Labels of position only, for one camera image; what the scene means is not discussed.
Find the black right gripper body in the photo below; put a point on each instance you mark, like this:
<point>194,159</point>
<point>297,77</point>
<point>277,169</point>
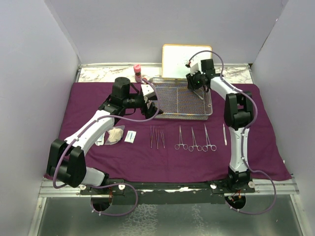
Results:
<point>195,80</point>

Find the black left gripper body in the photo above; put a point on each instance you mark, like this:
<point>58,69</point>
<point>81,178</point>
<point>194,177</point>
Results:
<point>139,102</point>

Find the metal mesh tray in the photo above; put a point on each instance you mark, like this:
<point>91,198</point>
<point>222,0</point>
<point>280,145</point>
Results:
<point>178,102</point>

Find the steel tweezers front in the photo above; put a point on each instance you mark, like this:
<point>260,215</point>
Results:
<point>152,128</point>

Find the white blue label packet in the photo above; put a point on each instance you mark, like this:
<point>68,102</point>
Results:
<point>130,136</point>

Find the white gauze bag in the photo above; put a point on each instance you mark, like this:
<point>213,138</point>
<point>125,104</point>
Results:
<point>115,134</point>

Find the steel clamp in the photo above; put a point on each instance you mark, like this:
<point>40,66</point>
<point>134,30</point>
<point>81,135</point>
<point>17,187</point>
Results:
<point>181,143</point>

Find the steel blunt tweezers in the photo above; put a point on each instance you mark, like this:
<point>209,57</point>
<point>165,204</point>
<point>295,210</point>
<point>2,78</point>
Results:
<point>194,143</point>

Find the steel forceps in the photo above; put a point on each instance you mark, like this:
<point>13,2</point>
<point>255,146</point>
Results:
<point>208,145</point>

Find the steel scissors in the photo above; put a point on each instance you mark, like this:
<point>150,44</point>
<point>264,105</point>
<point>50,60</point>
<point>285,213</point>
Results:
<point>224,134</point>

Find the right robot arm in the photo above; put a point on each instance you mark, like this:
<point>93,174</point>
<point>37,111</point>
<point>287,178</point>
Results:
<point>238,114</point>

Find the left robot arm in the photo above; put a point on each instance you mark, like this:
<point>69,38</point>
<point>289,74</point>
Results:
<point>67,164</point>

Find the yellow framed whiteboard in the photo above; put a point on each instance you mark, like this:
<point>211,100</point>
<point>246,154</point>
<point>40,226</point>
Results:
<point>174,58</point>

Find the pink lid spice bottle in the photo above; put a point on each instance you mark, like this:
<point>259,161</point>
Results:
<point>137,73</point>

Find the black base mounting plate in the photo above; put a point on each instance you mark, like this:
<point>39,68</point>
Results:
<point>156,193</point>

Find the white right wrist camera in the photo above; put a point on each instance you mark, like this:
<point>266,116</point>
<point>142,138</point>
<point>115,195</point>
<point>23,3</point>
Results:
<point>193,67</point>

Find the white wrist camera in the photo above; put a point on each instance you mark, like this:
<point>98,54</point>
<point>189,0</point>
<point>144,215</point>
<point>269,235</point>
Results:
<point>193,67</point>
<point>149,93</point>

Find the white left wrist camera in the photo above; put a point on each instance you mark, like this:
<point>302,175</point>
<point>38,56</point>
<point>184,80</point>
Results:
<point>149,93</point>

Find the aluminium frame rail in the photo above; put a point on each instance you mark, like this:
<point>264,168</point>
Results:
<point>261,187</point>

